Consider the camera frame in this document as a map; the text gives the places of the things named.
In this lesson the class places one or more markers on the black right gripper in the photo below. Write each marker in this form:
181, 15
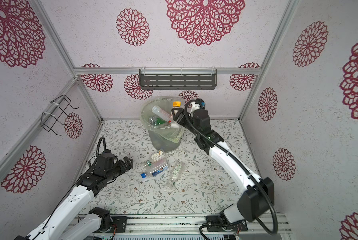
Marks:
180, 116

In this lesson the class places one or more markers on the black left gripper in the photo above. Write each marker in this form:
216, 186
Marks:
123, 167

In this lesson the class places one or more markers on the clear bluish water bottle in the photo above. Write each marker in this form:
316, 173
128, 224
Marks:
153, 120

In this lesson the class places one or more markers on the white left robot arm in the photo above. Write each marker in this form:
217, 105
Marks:
98, 219

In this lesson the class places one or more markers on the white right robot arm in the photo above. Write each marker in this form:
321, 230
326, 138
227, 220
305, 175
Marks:
257, 193

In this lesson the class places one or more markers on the green plastic bin liner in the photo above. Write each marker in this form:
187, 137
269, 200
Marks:
165, 131

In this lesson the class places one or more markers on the grey mesh waste bin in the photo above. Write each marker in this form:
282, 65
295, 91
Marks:
161, 144

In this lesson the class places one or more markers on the crushed clear bottle blue cap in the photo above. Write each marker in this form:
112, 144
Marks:
155, 168

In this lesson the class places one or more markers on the small bottle green cap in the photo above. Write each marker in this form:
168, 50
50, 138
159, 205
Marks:
155, 157

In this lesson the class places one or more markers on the clear bottle green label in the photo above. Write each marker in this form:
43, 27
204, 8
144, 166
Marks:
175, 175

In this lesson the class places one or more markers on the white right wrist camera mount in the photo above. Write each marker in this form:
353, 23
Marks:
196, 105

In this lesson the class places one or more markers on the dark grey wall shelf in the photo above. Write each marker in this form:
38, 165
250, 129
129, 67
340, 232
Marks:
181, 79

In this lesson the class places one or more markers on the black wire wall rack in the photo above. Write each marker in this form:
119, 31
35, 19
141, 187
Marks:
60, 106

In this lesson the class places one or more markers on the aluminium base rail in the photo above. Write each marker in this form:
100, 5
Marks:
179, 224

